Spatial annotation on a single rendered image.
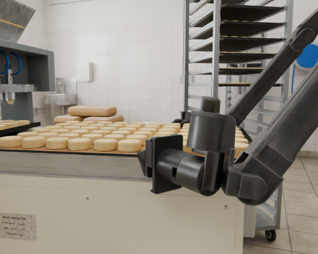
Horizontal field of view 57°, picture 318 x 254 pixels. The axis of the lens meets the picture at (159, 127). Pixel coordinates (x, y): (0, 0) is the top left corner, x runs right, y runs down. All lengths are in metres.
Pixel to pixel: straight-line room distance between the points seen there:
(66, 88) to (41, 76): 4.67
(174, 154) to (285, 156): 0.17
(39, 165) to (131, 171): 0.22
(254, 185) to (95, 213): 0.39
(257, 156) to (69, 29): 5.63
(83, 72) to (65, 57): 0.55
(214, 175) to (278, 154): 0.10
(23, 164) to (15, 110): 0.60
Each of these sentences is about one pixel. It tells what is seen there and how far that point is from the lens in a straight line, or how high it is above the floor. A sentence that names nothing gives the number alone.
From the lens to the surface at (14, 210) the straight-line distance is 0.80.
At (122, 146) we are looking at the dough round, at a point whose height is 0.92.
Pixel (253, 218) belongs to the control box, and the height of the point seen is 0.75.
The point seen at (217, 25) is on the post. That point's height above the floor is 1.38.
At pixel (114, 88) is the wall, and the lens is 5.38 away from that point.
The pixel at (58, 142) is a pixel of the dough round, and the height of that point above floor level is 0.92.
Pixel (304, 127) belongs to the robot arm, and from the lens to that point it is 0.48.
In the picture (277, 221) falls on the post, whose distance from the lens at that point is 2.13.
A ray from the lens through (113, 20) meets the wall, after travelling 5.49.
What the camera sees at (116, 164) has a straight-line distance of 0.66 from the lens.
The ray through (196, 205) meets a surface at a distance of 0.65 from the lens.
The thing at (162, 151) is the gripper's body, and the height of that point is 0.93.
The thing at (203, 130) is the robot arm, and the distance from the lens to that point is 0.44.
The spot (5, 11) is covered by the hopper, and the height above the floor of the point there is 1.28.
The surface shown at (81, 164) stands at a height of 0.87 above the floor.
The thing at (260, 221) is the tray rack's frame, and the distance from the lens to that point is 2.15.
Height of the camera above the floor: 1.04
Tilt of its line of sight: 8 degrees down
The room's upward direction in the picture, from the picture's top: straight up
